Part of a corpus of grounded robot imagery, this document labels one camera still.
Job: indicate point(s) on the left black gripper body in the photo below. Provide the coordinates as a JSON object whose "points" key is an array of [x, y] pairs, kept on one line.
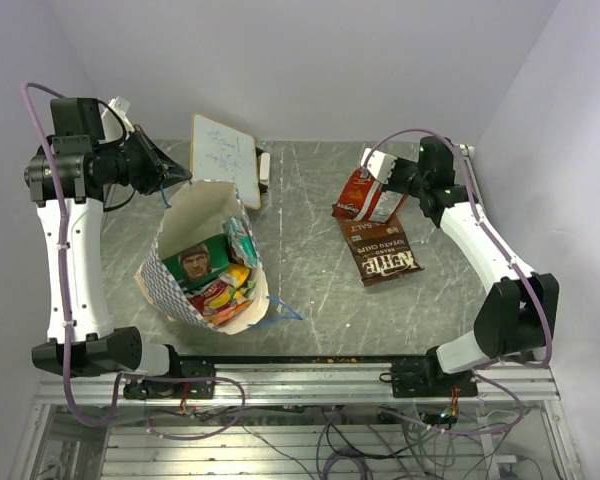
{"points": [[140, 165]]}

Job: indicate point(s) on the teal snack packet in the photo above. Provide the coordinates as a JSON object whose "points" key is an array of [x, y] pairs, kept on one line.
{"points": [[240, 243]]}

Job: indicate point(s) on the red yellow chips bag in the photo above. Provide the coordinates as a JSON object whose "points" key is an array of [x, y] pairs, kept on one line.
{"points": [[218, 302]]}

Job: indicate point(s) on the red doritos chips bag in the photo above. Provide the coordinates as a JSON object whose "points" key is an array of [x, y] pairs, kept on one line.
{"points": [[363, 199]]}

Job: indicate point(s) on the brown sea salt chips bag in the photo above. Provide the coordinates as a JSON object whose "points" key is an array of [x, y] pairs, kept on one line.
{"points": [[381, 251]]}

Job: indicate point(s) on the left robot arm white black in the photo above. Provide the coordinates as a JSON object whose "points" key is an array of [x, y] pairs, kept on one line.
{"points": [[94, 146]]}

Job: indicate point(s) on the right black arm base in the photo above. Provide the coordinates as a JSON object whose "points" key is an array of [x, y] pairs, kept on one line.
{"points": [[420, 376]]}

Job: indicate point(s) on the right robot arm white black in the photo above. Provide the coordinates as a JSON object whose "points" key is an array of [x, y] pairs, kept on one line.
{"points": [[517, 319]]}

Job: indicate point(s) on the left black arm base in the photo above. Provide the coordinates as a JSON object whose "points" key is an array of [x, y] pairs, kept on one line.
{"points": [[188, 378]]}

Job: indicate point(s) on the white whiteboard eraser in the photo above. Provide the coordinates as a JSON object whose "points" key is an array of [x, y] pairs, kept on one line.
{"points": [[264, 168]]}

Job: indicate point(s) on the yellow snack packet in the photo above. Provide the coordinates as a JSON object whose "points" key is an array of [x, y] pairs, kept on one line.
{"points": [[235, 275]]}

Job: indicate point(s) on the small whiteboard yellow frame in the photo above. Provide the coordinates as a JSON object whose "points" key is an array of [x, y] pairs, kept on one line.
{"points": [[221, 153]]}

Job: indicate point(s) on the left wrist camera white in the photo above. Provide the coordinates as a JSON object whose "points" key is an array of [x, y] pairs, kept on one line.
{"points": [[115, 120]]}

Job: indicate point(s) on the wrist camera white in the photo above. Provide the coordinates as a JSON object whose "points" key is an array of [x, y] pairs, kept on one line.
{"points": [[115, 120], [378, 165]]}

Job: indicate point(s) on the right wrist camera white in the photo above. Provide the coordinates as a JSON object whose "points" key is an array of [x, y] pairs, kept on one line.
{"points": [[378, 165]]}

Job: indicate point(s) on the aluminium rail frame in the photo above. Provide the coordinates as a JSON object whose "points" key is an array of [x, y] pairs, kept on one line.
{"points": [[316, 418]]}

